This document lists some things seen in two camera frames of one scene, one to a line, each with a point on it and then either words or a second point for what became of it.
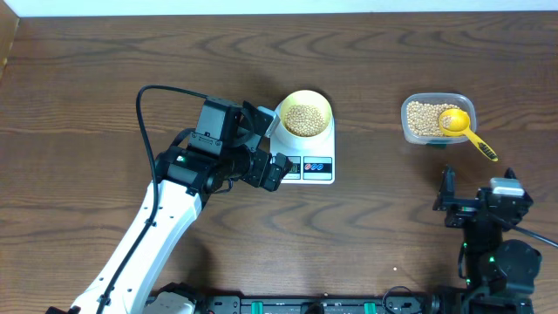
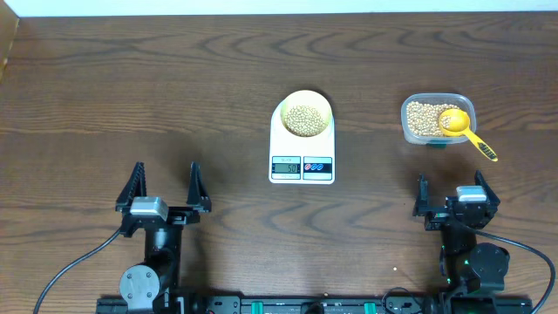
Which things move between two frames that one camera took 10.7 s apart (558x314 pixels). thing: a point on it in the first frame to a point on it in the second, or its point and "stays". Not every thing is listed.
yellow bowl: x=306 y=113 stays
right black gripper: x=445 y=192 to x=435 y=218
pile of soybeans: x=424 y=119 stays
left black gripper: x=254 y=175 to x=180 y=217
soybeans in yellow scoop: x=446 y=121 stays
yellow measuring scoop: x=456 y=123 stays
